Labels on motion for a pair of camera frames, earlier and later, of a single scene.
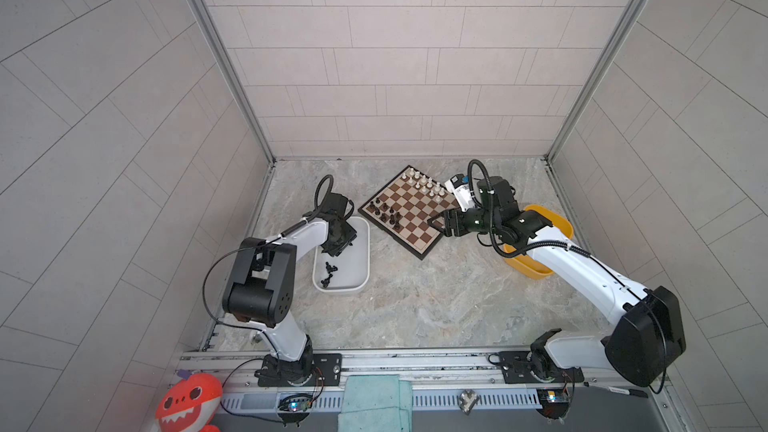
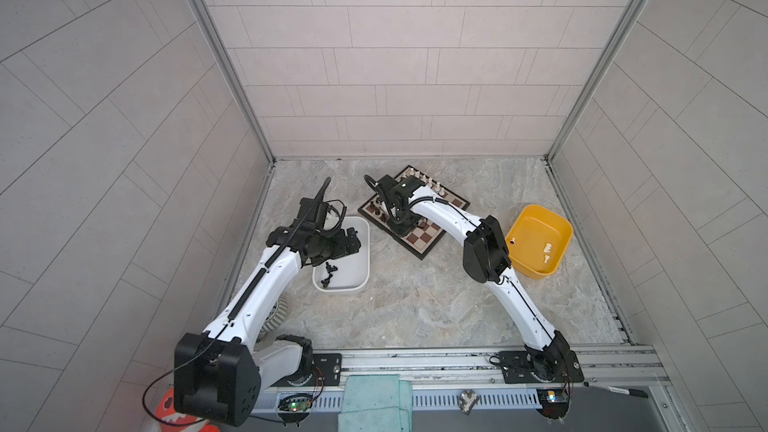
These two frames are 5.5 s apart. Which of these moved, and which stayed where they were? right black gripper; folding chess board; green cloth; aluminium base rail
Moved: right black gripper
Stayed: green cloth; aluminium base rail; folding chess board
